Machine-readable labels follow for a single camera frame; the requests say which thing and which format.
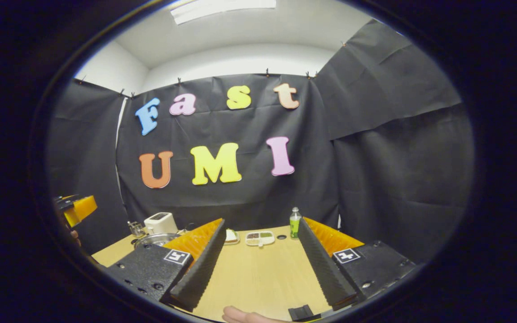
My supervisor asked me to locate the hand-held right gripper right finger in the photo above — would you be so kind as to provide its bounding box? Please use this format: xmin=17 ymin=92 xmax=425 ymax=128
xmin=298 ymin=217 xmax=418 ymax=311

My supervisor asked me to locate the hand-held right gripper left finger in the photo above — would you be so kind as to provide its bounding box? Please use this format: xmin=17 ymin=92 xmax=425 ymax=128
xmin=104 ymin=218 xmax=226 ymax=312

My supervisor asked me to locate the stainless steel pot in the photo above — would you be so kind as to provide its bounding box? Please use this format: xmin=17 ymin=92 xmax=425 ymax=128
xmin=133 ymin=232 xmax=182 ymax=249

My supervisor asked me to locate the green drink bottle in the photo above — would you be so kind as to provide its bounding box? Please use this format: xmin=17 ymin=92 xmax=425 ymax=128
xmin=289 ymin=207 xmax=302 ymax=239

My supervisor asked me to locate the white toaster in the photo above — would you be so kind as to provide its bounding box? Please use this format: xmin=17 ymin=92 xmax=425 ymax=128
xmin=144 ymin=212 xmax=179 ymax=235

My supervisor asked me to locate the white divided dish with beans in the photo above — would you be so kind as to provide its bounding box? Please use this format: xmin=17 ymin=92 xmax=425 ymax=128
xmin=245 ymin=231 xmax=276 ymax=247

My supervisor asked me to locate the black backdrop cloth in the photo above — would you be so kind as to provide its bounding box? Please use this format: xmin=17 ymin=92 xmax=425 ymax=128
xmin=45 ymin=19 xmax=474 ymax=265

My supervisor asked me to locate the row of small backdrop clips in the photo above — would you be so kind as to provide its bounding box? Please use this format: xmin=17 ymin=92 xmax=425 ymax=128
xmin=78 ymin=41 xmax=348 ymax=98

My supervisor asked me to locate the ceiling light panel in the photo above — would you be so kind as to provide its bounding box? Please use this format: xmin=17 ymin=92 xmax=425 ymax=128
xmin=170 ymin=0 xmax=277 ymax=25

